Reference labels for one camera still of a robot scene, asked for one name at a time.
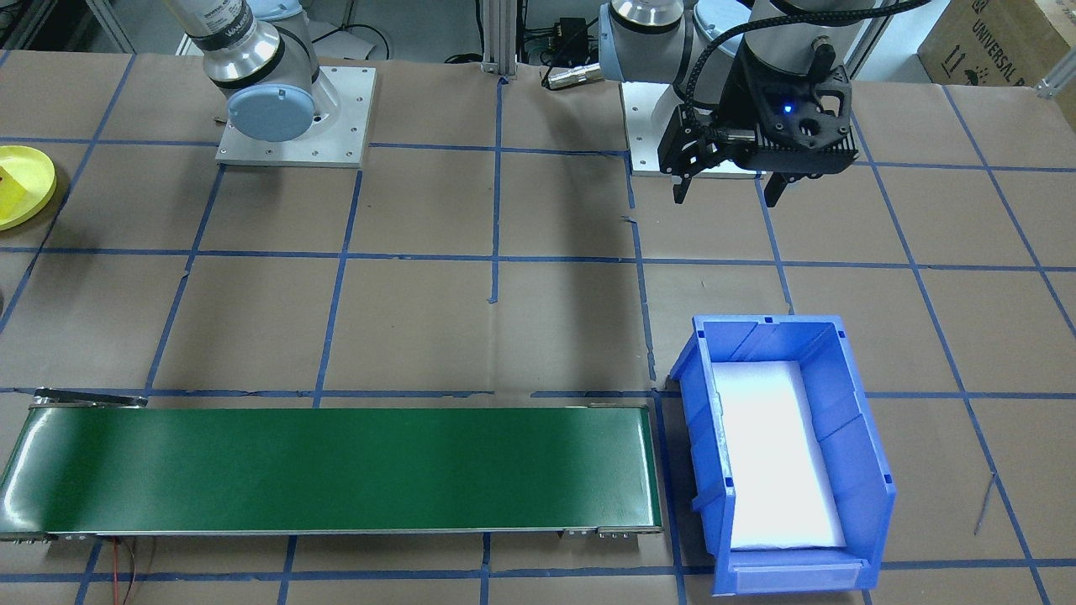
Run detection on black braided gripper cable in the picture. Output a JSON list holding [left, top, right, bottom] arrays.
[[685, 0, 930, 139]]

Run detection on silver cable connector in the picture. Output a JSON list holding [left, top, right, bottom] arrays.
[[542, 66, 604, 90]]

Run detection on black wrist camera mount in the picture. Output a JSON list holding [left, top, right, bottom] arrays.
[[738, 52, 858, 177]]

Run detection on white foam pad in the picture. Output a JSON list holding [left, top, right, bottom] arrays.
[[710, 360, 848, 551]]

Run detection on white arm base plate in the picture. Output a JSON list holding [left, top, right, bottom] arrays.
[[215, 66, 377, 169], [620, 78, 762, 179]]

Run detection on yellow foam block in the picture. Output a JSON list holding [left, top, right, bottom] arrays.
[[0, 166, 28, 213]]

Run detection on yellow round plate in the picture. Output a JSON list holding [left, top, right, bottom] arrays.
[[0, 145, 58, 232]]

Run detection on black power brick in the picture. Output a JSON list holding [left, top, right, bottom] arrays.
[[551, 17, 589, 53]]

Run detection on blue plastic storage bin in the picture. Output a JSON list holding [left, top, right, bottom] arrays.
[[670, 314, 898, 597]]

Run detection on brown cardboard box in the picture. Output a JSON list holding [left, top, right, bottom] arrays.
[[916, 0, 1076, 89]]

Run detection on red black conveyor wires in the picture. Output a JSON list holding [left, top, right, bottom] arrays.
[[108, 538, 140, 605]]

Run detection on green conveyor belt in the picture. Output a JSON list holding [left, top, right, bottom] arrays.
[[0, 388, 665, 543]]

